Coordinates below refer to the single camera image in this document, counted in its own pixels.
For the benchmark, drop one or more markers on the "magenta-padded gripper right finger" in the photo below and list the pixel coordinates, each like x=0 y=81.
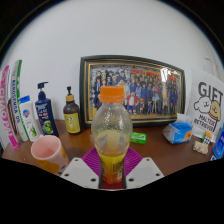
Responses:
x=144 y=171

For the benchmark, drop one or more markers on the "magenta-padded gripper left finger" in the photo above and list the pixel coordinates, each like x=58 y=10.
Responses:
x=80 y=171

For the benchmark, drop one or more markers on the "orange juice bottle orange cap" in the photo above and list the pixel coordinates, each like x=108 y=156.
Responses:
x=111 y=133

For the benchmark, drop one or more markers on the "pink and yellow mug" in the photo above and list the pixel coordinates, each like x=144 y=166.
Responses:
x=50 y=156

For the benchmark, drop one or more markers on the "small green packet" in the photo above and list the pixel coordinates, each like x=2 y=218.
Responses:
x=138 y=137

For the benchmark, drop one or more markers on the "brown pump bottle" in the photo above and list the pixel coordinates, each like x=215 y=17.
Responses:
x=72 y=120

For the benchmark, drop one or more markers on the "blue tissue pack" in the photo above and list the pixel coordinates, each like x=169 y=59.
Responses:
x=178 y=131

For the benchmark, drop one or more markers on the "small beige snack packet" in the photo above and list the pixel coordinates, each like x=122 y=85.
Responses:
x=200 y=147

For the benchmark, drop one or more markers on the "dark blue pump bottle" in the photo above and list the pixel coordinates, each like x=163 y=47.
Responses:
x=46 y=116

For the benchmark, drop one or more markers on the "white lotion bottle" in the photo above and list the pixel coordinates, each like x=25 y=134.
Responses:
x=29 y=121

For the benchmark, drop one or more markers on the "blue detergent bottle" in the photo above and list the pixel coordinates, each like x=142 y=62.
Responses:
x=219 y=146

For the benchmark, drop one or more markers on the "framed group photo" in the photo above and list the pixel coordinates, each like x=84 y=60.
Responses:
x=146 y=90

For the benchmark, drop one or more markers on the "white printed paper gift bag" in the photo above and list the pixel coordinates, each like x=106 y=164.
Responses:
x=206 y=103

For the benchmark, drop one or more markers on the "tall pink and white box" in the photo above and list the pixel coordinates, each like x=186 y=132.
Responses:
x=7 y=113

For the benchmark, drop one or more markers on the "tall white and green box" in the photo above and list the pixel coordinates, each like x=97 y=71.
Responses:
x=16 y=86

